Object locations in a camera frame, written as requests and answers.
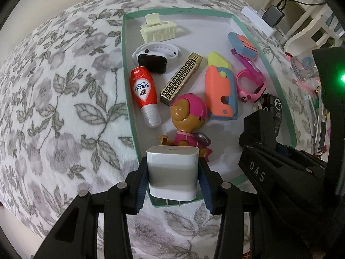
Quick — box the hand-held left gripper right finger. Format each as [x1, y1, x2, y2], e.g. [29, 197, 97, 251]
[198, 157, 270, 259]

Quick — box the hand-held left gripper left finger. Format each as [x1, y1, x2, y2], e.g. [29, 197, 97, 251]
[34, 158, 149, 259]

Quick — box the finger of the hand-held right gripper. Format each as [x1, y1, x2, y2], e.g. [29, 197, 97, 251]
[238, 132, 277, 165]
[278, 143, 326, 168]

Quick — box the black charger cube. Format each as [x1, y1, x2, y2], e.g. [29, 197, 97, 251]
[244, 106, 278, 144]

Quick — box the white charger cube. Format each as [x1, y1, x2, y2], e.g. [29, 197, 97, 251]
[146, 145, 200, 201]

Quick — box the black box with round logo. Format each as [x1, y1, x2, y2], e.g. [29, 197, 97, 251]
[265, 93, 283, 141]

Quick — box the pink watch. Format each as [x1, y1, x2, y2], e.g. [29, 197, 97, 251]
[236, 69, 268, 103]

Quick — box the large orange blue toy knife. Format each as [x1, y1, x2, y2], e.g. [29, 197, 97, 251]
[205, 52, 239, 121]

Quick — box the toy dog with pink helmet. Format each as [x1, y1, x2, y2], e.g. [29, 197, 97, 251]
[160, 93, 213, 162]

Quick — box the magenta tube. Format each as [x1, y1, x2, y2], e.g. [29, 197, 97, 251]
[231, 48, 260, 73]

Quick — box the red bottle with white cap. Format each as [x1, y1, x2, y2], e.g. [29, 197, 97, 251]
[130, 66, 162, 128]

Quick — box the gold patterned lighter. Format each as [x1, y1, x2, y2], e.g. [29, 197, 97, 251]
[160, 52, 203, 106]

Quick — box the small blue orange toy knife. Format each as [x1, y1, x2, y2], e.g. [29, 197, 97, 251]
[228, 32, 260, 61]

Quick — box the green-rimmed white tray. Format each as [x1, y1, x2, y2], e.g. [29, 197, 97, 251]
[122, 8, 298, 208]

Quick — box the white smartwatch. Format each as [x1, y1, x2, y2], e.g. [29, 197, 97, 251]
[132, 42, 180, 74]

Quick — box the cream hair claw clip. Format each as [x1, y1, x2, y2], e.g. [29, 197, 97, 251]
[140, 13, 178, 42]

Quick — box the pile of stationery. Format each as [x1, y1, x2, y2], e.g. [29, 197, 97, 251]
[303, 85, 332, 154]

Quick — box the clear plastic container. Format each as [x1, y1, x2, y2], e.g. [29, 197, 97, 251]
[291, 55, 320, 81]

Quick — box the grey power adapter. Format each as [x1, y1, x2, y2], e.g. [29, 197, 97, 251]
[261, 4, 285, 28]

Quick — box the white power strip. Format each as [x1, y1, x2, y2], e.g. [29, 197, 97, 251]
[241, 5, 278, 36]

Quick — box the white furniture frame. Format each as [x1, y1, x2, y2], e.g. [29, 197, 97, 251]
[278, 0, 345, 54]

